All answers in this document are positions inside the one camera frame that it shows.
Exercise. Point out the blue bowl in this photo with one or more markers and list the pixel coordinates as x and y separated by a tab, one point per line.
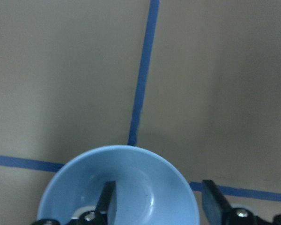
149	189

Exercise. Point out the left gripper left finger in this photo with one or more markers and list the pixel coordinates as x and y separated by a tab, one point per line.
107	203

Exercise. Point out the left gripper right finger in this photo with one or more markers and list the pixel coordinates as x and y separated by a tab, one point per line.
215	206

